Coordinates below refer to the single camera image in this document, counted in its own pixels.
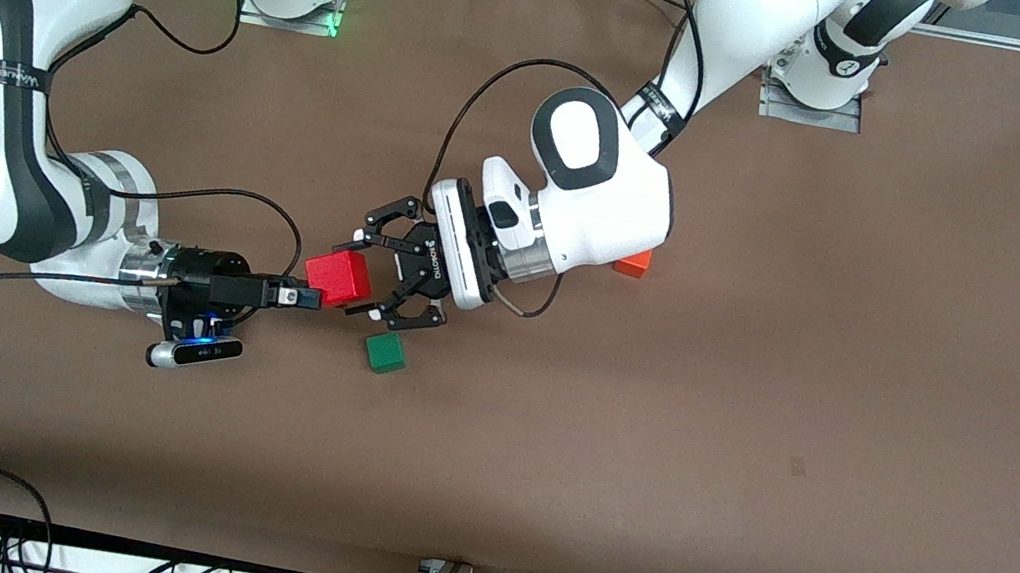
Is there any black left brass-plug cable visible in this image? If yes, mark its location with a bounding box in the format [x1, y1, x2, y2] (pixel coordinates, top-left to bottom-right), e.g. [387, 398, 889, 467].
[491, 263, 566, 323]

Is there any red wooden block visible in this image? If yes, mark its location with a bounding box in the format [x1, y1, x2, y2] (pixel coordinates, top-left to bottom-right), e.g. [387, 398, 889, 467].
[299, 243, 377, 314]

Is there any black brass-plug cable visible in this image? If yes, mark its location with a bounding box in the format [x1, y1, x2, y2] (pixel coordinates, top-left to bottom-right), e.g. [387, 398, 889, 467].
[491, 263, 566, 323]
[0, 241, 182, 326]

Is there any brown paper table cover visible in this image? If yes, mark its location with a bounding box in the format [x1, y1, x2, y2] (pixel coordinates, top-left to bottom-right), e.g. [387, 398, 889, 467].
[0, 0, 1020, 573]

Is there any black right brass-plug cable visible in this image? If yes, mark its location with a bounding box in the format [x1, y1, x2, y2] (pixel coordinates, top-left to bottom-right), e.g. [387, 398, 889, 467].
[0, 241, 182, 326]

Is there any green wooden block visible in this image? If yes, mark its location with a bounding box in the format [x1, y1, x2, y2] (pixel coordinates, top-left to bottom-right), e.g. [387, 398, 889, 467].
[360, 327, 411, 379]

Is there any orange wooden block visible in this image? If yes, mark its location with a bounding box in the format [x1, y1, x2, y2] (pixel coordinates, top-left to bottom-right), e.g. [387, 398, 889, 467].
[613, 247, 654, 281]

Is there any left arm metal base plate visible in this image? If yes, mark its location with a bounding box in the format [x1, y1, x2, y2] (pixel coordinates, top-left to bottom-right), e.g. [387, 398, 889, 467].
[756, 67, 870, 135]

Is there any black right camera cable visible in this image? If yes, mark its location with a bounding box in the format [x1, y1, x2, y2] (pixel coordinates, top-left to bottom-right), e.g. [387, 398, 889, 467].
[132, 176, 311, 281]

